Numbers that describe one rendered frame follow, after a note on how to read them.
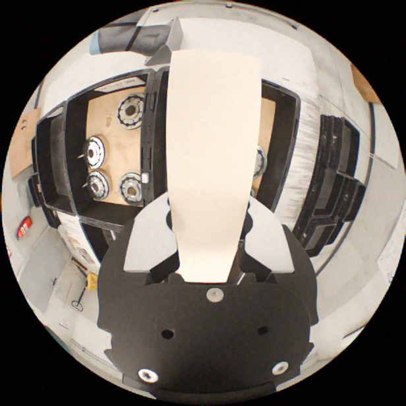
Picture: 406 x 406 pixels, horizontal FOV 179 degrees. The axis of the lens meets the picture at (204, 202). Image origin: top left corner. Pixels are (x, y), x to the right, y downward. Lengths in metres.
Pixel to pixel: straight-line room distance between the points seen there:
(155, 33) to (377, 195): 3.06
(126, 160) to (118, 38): 0.41
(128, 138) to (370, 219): 3.13
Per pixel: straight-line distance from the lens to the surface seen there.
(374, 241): 2.99
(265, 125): 0.40
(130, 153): 0.43
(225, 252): 0.15
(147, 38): 0.49
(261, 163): 0.38
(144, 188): 0.32
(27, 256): 3.37
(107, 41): 0.49
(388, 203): 2.88
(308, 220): 1.23
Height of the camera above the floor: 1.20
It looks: 60 degrees down
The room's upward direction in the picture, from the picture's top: 180 degrees counter-clockwise
